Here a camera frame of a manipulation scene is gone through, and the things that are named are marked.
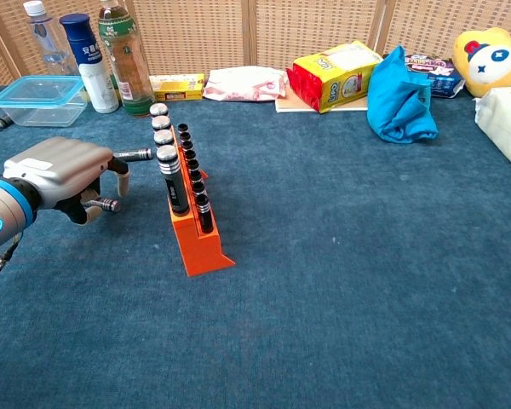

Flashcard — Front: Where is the yellow plush toy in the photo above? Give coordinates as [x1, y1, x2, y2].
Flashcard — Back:
[452, 26, 511, 99]

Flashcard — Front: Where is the pink wipes pack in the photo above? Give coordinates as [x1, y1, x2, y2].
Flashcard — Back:
[202, 66, 289, 103]

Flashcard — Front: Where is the white bottle blue cap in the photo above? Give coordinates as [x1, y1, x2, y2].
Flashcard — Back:
[59, 13, 120, 115]

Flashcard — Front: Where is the clear water bottle white cap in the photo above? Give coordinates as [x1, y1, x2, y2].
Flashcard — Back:
[22, 0, 80, 78]

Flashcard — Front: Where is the green label tea bottle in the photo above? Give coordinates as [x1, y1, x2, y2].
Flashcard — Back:
[97, 0, 156, 118]

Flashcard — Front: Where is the blue table carpet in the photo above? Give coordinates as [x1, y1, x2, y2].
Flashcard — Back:
[0, 83, 511, 409]

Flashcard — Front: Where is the small yellow box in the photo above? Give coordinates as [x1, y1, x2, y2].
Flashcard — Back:
[148, 73, 206, 102]

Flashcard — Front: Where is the dark sanitary pad pack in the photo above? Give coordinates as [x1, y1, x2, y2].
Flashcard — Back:
[403, 53, 467, 100]

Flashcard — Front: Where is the orange bit holder rack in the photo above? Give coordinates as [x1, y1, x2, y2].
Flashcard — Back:
[168, 127, 237, 279]

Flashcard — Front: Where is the long white wrapped pack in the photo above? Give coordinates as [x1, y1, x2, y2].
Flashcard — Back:
[474, 85, 511, 181]

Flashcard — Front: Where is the blue cloth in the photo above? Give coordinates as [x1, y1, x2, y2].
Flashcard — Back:
[366, 44, 439, 145]

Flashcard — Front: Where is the clear container blue rim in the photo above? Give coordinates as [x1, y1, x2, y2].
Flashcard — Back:
[0, 75, 88, 129]

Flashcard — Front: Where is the wicker folding screen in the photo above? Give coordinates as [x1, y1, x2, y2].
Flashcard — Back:
[0, 0, 511, 86]

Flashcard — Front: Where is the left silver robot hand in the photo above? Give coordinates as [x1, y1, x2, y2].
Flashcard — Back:
[2, 136, 131, 226]

